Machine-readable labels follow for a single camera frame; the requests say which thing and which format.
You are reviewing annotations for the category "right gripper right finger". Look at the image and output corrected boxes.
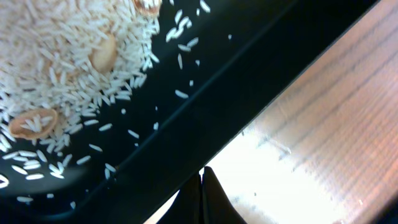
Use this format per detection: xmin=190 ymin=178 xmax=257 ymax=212
xmin=201 ymin=166 xmax=246 ymax=224

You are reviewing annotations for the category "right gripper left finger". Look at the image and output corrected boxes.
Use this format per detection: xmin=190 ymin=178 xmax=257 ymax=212
xmin=157 ymin=174 xmax=202 ymax=224

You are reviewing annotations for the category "black waste tray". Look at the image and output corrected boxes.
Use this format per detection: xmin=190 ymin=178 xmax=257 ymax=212
xmin=1 ymin=1 xmax=373 ymax=223

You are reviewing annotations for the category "pile of rice waste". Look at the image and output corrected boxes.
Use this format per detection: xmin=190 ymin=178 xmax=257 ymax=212
xmin=0 ymin=0 xmax=233 ymax=210

